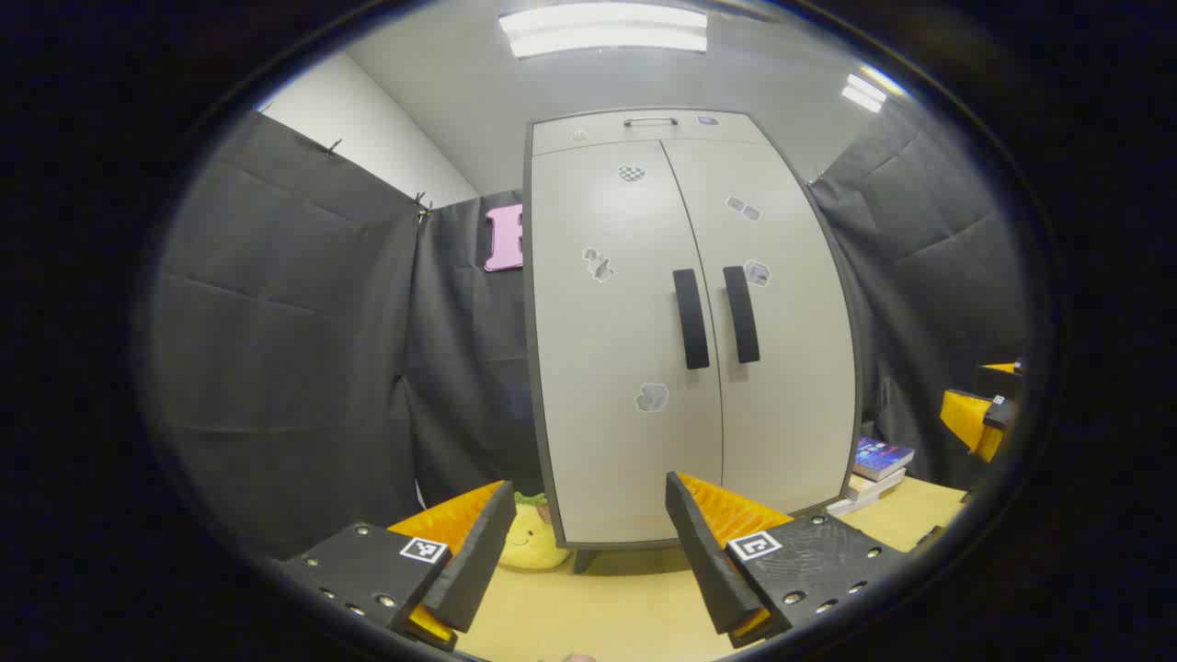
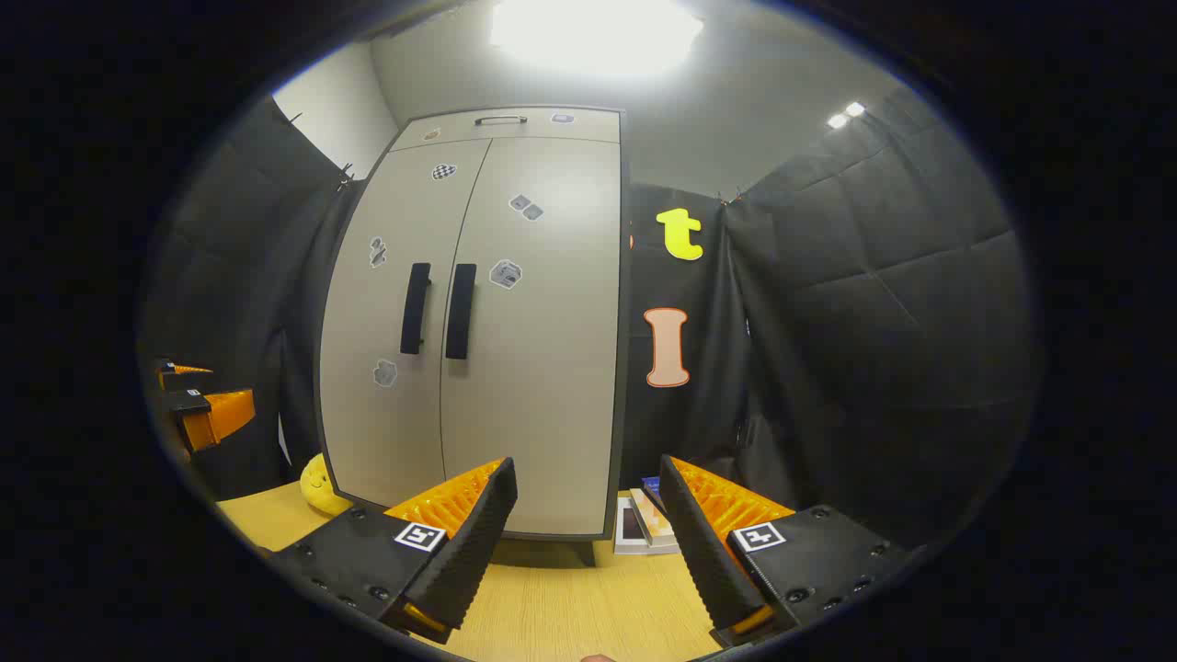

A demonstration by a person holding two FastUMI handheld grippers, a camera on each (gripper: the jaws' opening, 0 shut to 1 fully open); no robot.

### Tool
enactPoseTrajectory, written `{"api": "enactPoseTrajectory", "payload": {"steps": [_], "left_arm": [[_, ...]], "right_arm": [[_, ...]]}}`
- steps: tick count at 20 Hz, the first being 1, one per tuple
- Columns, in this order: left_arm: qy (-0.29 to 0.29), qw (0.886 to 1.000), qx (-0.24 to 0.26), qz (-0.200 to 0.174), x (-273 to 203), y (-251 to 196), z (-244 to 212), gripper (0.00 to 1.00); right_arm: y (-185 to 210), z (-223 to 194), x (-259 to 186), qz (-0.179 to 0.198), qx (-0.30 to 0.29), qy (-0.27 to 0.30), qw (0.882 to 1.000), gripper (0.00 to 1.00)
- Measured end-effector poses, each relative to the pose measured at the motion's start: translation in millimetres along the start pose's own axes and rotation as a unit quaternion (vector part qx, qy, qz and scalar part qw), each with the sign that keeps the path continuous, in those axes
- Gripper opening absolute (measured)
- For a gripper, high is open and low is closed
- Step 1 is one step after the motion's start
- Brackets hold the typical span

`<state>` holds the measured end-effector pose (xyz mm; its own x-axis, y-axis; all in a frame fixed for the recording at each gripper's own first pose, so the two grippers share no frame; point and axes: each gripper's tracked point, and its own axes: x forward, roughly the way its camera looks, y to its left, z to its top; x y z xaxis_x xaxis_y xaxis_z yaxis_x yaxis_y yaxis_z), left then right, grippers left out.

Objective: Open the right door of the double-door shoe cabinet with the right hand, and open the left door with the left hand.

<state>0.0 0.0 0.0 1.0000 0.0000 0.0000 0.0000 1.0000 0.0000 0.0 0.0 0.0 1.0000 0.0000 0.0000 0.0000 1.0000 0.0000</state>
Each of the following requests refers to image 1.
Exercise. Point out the blue book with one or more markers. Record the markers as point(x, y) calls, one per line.
point(881, 457)

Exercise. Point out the white book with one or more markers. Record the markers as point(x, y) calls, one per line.
point(848, 506)

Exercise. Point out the large ceiling light panel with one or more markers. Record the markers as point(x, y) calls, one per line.
point(607, 29)

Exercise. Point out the black backdrop cloth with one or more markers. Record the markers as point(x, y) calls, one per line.
point(276, 322)

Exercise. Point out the small ceiling light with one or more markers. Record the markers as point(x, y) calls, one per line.
point(864, 92)

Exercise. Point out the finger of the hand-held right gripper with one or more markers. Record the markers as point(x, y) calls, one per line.
point(1000, 379)
point(967, 418)

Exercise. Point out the yellow plush toy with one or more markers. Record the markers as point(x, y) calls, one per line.
point(531, 538)

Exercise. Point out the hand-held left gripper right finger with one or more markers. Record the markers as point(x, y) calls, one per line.
point(703, 561)

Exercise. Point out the grey shoe cabinet door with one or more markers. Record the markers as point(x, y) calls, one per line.
point(791, 386)
point(607, 349)

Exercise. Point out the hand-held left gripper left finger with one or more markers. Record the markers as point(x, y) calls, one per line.
point(478, 561)

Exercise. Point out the beige book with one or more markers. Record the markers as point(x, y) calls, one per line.
point(874, 485)

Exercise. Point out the grey double-door shoe cabinet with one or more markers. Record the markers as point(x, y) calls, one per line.
point(598, 131)

